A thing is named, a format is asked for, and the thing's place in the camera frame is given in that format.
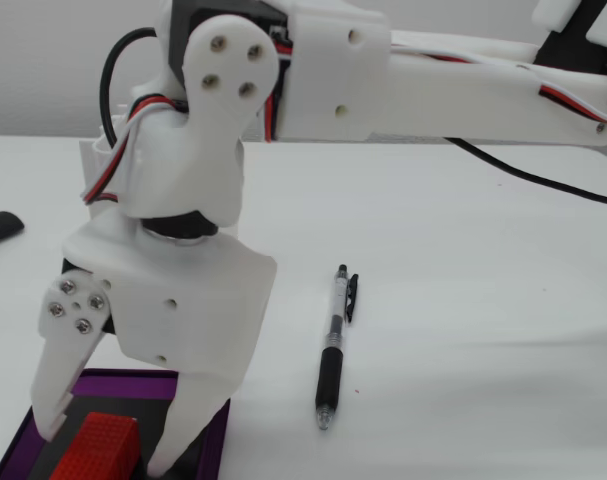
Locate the black flat object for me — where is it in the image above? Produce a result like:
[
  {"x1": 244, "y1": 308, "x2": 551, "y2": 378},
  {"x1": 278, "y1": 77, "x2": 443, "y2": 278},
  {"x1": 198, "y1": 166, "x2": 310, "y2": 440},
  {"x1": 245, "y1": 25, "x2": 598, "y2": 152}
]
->
[{"x1": 0, "y1": 211, "x2": 26, "y2": 250}]

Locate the black tray mat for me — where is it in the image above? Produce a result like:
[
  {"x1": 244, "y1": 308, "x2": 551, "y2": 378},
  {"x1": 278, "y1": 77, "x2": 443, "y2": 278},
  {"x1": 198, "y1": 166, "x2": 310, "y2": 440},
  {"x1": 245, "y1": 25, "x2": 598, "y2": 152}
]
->
[{"x1": 30, "y1": 394, "x2": 214, "y2": 480}]

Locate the purple metal tray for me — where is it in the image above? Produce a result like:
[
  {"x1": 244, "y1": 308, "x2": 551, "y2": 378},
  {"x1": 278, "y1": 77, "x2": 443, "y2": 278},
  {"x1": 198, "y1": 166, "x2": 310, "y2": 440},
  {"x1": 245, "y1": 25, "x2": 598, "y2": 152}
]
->
[{"x1": 0, "y1": 368, "x2": 232, "y2": 480}]

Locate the red white black servo wire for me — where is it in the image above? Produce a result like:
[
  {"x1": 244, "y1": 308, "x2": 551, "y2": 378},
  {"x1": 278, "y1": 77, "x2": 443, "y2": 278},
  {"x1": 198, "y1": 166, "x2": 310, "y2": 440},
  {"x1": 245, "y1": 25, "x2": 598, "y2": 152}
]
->
[
  {"x1": 390, "y1": 42, "x2": 607, "y2": 139},
  {"x1": 80, "y1": 97, "x2": 189, "y2": 206}
]

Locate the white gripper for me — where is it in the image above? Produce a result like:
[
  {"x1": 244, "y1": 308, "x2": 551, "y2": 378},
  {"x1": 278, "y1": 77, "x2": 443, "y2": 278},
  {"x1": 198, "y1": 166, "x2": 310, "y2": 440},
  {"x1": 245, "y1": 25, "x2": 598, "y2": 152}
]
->
[{"x1": 31, "y1": 209, "x2": 278, "y2": 477}]

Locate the black grip clear pen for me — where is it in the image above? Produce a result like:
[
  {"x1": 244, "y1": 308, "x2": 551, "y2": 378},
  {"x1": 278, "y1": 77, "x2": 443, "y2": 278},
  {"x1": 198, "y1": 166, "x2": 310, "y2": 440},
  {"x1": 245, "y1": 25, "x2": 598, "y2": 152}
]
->
[{"x1": 315, "y1": 263, "x2": 360, "y2": 432}]

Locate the red textured cube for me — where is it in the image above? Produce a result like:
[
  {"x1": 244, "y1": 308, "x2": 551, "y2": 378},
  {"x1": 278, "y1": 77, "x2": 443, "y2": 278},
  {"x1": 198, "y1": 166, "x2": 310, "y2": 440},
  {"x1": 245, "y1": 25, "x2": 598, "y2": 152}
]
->
[{"x1": 50, "y1": 412, "x2": 139, "y2": 480}]

